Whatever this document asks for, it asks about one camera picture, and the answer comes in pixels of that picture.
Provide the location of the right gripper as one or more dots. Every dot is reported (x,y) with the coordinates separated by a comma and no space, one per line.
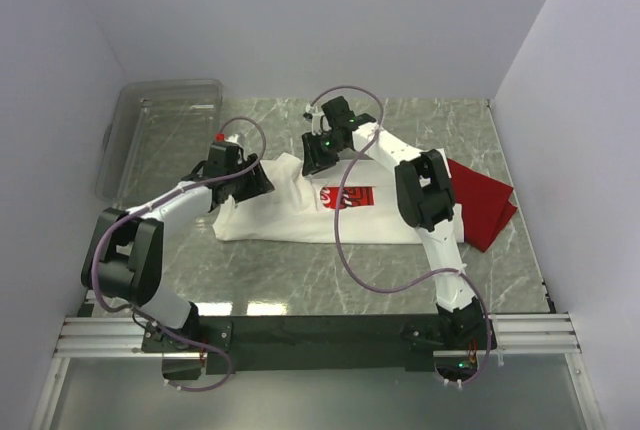
(312,160)

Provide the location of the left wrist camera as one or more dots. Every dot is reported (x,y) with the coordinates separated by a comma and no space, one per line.
(237,138)

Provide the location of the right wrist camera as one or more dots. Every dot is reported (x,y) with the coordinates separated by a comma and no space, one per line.
(317,119)

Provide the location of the clear plastic bin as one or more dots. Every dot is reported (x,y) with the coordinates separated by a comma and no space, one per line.
(158,132)

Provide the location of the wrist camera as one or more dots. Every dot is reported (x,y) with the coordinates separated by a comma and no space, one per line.
(317,119)
(237,138)

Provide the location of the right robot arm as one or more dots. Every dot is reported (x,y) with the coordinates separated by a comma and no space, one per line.
(425,200)

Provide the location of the aluminium rail frame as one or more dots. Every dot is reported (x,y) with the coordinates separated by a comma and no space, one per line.
(109,373)

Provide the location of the white Coca-Cola t-shirt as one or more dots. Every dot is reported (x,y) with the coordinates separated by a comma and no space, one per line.
(302,209)

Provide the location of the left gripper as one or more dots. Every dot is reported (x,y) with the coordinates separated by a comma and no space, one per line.
(259,184)

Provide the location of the folded red t-shirt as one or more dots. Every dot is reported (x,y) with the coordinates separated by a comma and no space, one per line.
(483,207)

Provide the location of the black mounting base bar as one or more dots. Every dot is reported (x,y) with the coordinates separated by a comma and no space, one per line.
(341,342)

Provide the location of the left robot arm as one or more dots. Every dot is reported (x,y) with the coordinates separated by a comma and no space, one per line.
(124,262)

